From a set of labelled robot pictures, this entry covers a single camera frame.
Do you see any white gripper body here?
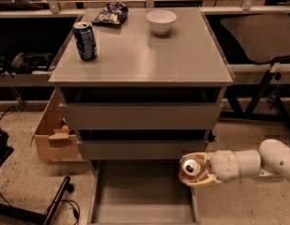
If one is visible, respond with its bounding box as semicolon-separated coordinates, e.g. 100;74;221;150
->
209;150;240;182

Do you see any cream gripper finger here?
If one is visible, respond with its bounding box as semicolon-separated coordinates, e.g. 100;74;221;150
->
181;152;212;165
178;172;220;188

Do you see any orange soda can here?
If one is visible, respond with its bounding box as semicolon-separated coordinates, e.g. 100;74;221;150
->
178;157;202;184

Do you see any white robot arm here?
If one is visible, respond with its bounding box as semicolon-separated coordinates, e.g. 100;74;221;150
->
178;139;290;188

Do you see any grey drawer cabinet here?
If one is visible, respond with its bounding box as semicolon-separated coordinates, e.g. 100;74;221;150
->
48;7;235;225

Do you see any open bottom drawer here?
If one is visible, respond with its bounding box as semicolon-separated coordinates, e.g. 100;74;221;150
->
87;160;201;225

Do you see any middle drawer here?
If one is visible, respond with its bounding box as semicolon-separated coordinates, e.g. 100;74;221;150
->
77;140;207;160

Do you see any top drawer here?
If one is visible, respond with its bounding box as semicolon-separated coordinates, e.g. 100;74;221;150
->
59;103;221;129

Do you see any blue soda can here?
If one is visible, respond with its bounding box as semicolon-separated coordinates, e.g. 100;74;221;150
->
73;22;98;61

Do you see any dark office chair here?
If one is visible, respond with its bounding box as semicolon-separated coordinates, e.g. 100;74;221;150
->
219;13;290;148

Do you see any white bowl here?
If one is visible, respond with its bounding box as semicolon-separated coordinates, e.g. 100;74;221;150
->
146;10;176;35

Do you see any cardboard box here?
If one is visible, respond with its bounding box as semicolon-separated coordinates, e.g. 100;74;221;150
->
34;92;80;160

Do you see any dark chip bag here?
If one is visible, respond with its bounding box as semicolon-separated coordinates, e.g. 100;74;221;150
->
92;2;129;27

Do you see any black cable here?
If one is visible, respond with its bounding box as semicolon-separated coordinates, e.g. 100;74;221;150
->
44;199;81;225

